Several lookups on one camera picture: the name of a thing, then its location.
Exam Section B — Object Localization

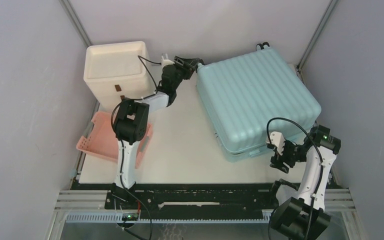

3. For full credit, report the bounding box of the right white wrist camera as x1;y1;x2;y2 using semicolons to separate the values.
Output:
266;131;286;156

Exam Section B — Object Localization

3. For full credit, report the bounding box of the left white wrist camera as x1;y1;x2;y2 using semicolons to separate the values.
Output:
161;53;175;68

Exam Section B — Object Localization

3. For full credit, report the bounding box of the black mounting rail base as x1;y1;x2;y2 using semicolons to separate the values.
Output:
71;180;278;221

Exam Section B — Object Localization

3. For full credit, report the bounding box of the white slotted cable duct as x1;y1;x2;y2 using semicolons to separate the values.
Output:
65;211;270;224

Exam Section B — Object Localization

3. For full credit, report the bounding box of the light blue ribbed suitcase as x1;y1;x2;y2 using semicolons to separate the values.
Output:
196;42;322;163

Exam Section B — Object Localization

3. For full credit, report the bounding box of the white three-drawer storage cabinet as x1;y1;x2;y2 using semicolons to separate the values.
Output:
83;41;155;112

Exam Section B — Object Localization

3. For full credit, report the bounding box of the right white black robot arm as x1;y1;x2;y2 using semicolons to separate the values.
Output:
266;125;341;240

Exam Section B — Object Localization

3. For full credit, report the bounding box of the pink perforated plastic basket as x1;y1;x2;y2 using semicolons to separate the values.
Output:
76;111;154;170

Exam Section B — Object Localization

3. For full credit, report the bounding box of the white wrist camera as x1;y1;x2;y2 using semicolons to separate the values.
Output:
266;131;286;156
161;53;175;68

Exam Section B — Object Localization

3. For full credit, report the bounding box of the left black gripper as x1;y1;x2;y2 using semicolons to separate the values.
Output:
172;56;200;91

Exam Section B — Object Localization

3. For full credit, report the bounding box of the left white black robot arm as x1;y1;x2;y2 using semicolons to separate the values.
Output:
110;55;204;209

